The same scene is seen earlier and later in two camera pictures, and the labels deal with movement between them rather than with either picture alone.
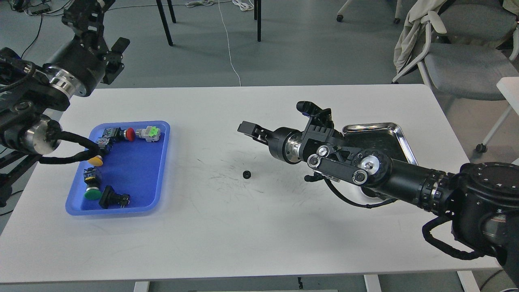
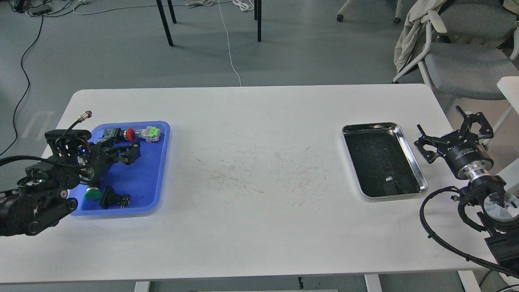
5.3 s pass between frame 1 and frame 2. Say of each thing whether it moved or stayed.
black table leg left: stayed
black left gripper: moved
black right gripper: moved
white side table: stayed
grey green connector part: stayed
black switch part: stayed
